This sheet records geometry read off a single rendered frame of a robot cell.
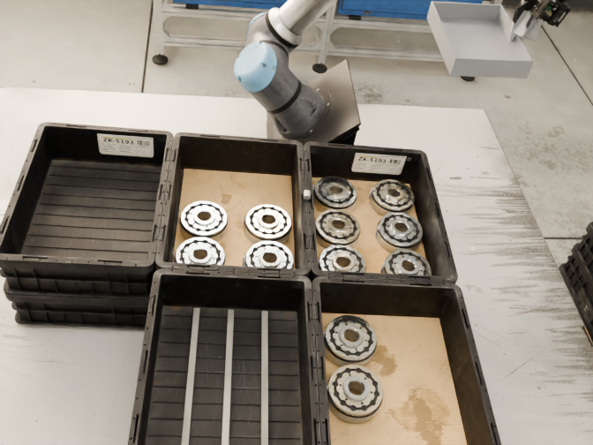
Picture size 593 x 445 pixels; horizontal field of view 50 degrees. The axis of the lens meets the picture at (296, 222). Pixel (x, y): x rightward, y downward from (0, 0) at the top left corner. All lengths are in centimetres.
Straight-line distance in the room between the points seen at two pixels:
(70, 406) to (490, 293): 99
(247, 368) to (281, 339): 9
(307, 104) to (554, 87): 239
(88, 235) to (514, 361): 98
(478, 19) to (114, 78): 193
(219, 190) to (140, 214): 19
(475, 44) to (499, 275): 61
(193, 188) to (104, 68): 191
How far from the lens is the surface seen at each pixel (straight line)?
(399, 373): 127
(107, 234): 142
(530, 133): 344
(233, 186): 151
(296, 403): 119
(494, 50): 179
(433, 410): 125
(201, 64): 338
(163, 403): 119
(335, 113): 165
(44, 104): 198
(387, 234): 143
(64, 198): 150
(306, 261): 125
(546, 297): 169
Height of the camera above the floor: 189
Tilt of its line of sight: 47 degrees down
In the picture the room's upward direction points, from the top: 11 degrees clockwise
